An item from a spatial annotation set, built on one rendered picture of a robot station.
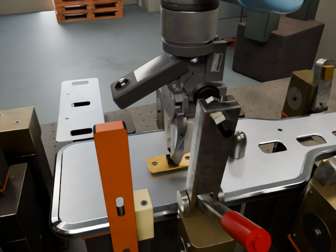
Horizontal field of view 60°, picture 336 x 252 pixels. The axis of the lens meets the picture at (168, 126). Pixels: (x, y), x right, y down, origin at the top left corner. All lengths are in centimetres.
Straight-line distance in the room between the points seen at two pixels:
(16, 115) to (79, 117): 14
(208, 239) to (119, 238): 10
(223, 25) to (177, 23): 370
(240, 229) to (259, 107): 110
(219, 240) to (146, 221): 9
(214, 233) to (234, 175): 17
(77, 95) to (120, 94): 38
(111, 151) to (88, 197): 22
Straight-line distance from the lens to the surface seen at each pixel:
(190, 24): 37
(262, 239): 25
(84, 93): 78
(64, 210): 48
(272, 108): 136
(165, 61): 41
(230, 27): 413
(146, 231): 40
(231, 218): 28
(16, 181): 55
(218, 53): 42
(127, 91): 41
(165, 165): 51
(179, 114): 41
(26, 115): 60
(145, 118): 121
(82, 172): 53
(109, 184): 30
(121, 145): 27
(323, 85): 78
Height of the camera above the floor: 135
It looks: 34 degrees down
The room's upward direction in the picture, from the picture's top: straight up
